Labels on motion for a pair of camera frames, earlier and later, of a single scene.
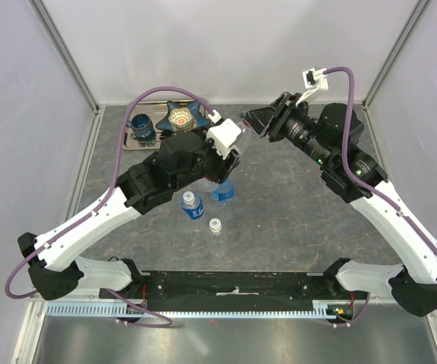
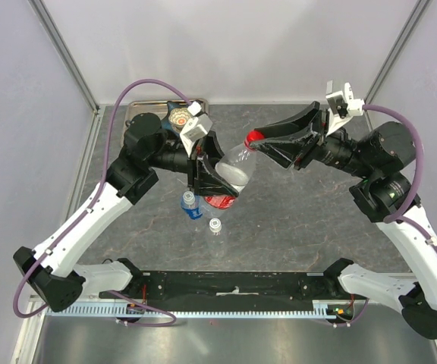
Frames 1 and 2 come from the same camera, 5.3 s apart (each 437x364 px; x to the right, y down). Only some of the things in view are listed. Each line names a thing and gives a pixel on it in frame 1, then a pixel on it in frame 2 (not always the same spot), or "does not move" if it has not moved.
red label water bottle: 209,186 to 237,170
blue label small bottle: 192,205 does not move
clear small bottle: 217,246 does not move
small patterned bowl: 181,118 does not move
